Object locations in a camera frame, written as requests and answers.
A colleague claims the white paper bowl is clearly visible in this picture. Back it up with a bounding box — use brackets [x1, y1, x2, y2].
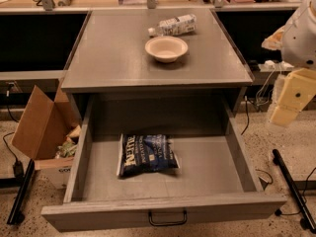
[145, 37, 189, 63]

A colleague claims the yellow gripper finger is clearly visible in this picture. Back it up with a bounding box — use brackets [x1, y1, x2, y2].
[262, 27, 284, 50]
[269, 68, 316, 127]

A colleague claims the black power adapter cable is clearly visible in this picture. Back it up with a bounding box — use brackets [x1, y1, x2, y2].
[2, 131, 26, 180]

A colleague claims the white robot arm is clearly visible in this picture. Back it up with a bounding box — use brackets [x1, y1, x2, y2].
[262, 0, 316, 127]

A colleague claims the clear plastic water bottle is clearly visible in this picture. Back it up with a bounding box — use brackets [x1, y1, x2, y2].
[148, 14, 197, 37]

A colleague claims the black bar floor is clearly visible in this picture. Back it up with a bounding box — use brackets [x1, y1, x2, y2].
[273, 149, 316, 234]
[7, 160, 35, 225]

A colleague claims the grey cabinet counter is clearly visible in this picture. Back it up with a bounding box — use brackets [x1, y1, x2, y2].
[61, 8, 252, 134]

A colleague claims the black drawer handle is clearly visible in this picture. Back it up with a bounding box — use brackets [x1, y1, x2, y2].
[148, 210, 188, 227]

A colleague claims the blue chip bag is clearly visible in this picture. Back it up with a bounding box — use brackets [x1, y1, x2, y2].
[117, 134, 179, 178]

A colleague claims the grey open top drawer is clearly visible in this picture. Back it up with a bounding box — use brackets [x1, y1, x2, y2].
[40, 96, 288, 233]

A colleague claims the black bar right floor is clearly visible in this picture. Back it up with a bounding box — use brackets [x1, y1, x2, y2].
[273, 149, 316, 234]

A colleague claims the black bar left floor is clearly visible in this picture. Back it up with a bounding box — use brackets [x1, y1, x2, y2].
[7, 160, 35, 225]

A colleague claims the brown cardboard box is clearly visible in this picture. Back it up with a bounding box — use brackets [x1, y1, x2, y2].
[11, 85, 80, 189]

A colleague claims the white power strip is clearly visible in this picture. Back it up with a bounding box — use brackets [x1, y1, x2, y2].
[263, 60, 293, 71]

